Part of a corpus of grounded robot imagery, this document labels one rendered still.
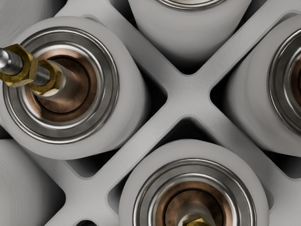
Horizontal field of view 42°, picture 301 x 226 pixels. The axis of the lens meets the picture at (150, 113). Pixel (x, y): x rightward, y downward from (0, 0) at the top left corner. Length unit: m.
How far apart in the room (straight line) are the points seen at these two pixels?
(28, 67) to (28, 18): 0.15
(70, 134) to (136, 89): 0.05
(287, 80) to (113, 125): 0.11
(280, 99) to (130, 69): 0.10
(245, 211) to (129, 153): 0.11
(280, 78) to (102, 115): 0.11
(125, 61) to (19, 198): 0.12
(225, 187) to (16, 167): 0.15
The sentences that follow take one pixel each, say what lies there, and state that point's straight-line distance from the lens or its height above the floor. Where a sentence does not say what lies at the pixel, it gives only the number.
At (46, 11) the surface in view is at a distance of 0.36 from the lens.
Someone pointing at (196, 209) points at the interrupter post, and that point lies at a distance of 0.22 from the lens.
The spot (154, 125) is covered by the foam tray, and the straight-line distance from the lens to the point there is 0.32.
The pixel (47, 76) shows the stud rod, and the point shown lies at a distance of 0.22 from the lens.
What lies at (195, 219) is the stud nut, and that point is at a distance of 0.21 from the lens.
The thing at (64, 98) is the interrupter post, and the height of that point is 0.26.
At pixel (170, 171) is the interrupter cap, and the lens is 0.25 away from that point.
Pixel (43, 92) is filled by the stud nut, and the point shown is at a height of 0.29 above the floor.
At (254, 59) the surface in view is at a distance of 0.26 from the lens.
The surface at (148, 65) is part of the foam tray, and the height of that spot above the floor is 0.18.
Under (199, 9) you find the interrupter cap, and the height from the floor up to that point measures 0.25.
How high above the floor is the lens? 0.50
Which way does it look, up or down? 85 degrees down
